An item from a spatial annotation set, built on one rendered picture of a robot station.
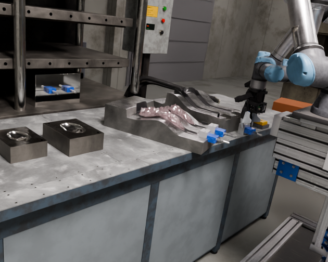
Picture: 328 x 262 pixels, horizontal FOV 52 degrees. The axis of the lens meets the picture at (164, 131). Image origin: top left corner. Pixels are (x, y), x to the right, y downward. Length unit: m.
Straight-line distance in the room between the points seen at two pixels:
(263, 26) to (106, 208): 9.14
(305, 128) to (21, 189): 1.05
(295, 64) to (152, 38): 1.30
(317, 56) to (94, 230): 1.02
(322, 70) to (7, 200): 1.10
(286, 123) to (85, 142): 0.81
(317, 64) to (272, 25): 8.68
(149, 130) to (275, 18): 8.68
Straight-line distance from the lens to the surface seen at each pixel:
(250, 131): 1.75
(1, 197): 1.03
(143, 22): 2.16
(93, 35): 5.87
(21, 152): 1.22
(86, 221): 1.24
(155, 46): 2.44
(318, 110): 1.42
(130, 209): 1.36
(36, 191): 1.05
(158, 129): 1.46
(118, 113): 1.55
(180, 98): 1.82
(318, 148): 1.44
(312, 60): 1.32
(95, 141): 1.30
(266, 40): 10.02
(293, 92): 5.12
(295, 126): 1.45
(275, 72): 1.58
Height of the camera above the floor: 1.32
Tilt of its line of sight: 19 degrees down
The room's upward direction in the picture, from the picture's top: 8 degrees clockwise
